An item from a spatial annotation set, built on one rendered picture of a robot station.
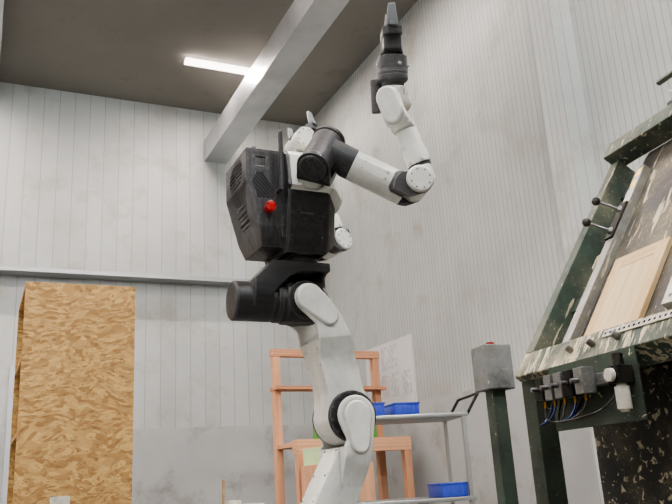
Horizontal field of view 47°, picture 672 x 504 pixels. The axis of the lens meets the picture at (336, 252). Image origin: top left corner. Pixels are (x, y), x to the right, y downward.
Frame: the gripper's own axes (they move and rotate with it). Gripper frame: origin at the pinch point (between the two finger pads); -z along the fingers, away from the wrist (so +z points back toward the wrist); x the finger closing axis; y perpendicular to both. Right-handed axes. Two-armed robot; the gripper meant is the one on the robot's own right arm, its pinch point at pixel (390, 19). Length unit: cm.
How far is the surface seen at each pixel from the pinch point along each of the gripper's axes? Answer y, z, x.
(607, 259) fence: 94, 74, 94
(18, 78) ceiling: -464, -202, 908
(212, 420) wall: -200, 308, 897
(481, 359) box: 39, 112, 87
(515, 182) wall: 172, 6, 561
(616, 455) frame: 88, 150, 76
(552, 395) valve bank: 58, 121, 55
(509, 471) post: 46, 154, 75
